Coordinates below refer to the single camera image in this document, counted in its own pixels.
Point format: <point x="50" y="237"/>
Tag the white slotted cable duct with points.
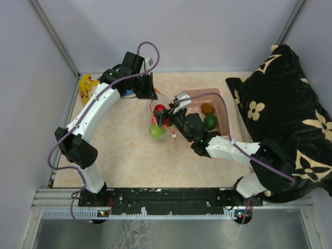
<point x="99" y="214"/>

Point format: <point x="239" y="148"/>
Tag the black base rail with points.
<point x="164" y="201"/>

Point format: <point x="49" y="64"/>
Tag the clear zip bag orange zipper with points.
<point x="162" y="121"/>

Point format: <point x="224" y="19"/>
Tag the blue cloth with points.
<point x="129" y="92"/>

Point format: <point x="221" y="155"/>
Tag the green apple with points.
<point x="156" y="132"/>

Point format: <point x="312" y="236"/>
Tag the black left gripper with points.
<point x="149" y="94"/>

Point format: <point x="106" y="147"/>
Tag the yellow plush toy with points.
<point x="85" y="86"/>

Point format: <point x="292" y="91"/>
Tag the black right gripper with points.
<point x="161" y="115"/>

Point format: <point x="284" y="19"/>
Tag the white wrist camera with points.
<point x="182" y="97"/>
<point x="147" y="64"/>

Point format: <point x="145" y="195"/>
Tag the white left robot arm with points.
<point x="74" y="140"/>

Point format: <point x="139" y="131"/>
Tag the red pepper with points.
<point x="159" y="107"/>

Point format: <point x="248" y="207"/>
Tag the pink plastic bin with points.
<point x="215" y="101"/>

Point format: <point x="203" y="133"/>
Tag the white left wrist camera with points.
<point x="147" y="64"/>

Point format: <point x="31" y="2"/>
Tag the dark green lime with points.
<point x="210" y="122"/>

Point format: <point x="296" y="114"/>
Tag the black floral blanket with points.
<point x="277" y="103"/>

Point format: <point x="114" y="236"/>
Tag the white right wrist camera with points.
<point x="182" y="97"/>

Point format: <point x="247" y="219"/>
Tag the red apple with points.
<point x="154" y="120"/>

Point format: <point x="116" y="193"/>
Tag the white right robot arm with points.
<point x="271" y="166"/>

